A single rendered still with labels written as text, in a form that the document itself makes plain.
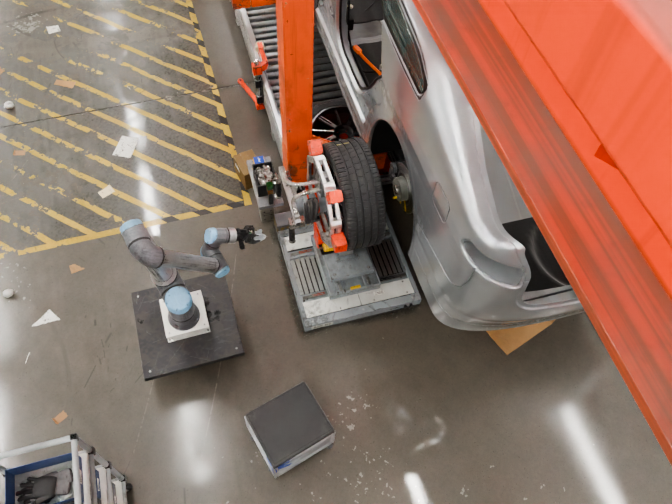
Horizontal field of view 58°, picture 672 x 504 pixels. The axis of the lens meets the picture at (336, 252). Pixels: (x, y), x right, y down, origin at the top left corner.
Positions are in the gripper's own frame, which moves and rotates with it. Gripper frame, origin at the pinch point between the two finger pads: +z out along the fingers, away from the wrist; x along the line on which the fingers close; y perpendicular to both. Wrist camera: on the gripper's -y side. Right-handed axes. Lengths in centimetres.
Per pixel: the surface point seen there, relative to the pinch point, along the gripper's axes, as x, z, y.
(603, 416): -158, 185, 13
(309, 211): -13.1, 7.8, 40.1
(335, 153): 10, 23, 64
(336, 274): -15, 59, -23
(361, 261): -11, 77, -15
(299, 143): 44, 24, 38
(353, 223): -27, 28, 47
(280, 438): -109, -9, -42
